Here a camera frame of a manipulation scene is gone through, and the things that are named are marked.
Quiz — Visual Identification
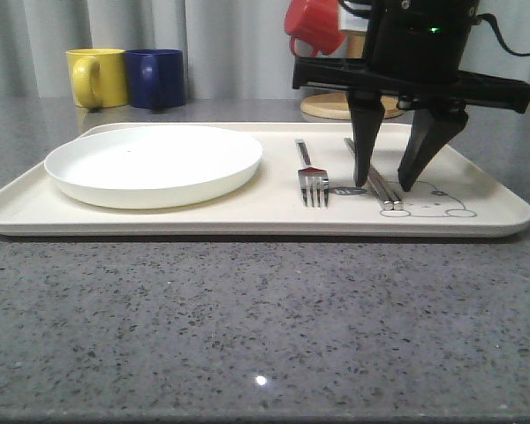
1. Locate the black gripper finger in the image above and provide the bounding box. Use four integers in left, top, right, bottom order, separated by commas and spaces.
346, 91, 385, 186
397, 105, 468, 192

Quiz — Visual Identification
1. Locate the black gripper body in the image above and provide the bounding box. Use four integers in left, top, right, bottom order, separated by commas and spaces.
292, 1, 530, 113

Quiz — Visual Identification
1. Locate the silver chopstick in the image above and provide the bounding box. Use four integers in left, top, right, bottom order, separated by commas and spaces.
365, 164, 404, 213
343, 137, 395, 210

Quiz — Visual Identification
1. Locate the silver fork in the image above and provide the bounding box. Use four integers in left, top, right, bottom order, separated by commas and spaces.
295, 139, 329, 208

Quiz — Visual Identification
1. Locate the white round plate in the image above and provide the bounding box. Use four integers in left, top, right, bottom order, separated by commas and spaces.
44, 125, 263, 209

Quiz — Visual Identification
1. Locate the wooden mug tree stand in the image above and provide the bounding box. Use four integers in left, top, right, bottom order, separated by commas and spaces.
300, 31, 404, 120

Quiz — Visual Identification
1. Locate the beige rabbit serving tray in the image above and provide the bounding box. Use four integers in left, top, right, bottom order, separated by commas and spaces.
0, 123, 530, 238

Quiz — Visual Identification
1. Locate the red mug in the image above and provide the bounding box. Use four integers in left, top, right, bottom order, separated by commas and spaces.
284, 0, 345, 57

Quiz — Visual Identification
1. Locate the dark blue mug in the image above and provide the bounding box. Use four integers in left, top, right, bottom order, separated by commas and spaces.
124, 49, 186, 110

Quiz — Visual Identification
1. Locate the yellow mug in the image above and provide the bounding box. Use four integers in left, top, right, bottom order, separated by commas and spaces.
65, 49, 128, 109

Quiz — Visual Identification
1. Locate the black cable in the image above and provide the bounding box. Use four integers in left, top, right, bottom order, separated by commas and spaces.
475, 12, 530, 57

